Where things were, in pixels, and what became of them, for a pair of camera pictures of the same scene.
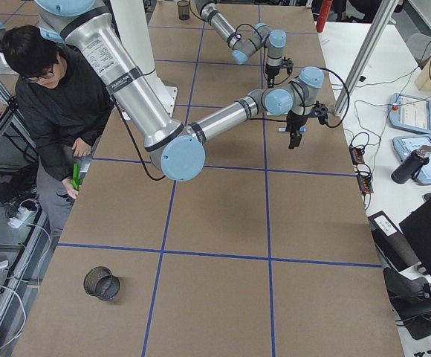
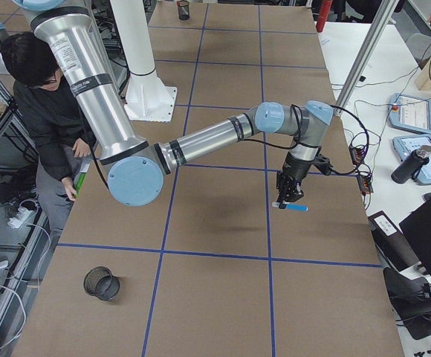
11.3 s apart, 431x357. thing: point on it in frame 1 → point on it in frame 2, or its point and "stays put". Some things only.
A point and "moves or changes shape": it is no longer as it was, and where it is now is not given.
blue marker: (302, 129) moves or changes shape
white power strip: (22, 215) stays put
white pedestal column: (130, 19) stays put
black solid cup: (183, 10) stays put
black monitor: (430, 231) stays put
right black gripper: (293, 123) → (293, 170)
